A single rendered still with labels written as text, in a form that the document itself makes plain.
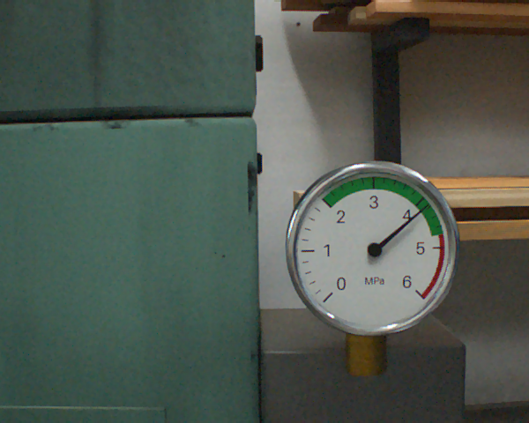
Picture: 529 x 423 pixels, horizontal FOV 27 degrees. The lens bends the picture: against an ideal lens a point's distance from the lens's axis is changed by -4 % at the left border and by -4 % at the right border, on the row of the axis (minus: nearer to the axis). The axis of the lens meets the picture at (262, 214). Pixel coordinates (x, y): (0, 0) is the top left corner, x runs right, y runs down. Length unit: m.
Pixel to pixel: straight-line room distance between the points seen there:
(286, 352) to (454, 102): 2.59
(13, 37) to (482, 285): 2.63
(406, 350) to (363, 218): 0.06
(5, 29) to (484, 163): 2.61
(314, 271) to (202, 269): 0.08
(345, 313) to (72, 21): 0.17
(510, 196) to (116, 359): 2.11
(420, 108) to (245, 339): 2.54
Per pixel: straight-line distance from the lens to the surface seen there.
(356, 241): 0.41
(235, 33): 0.47
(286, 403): 0.44
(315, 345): 0.45
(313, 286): 0.41
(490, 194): 2.53
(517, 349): 3.10
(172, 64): 0.47
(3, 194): 0.48
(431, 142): 2.99
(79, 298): 0.47
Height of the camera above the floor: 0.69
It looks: 3 degrees down
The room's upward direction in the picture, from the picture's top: 1 degrees counter-clockwise
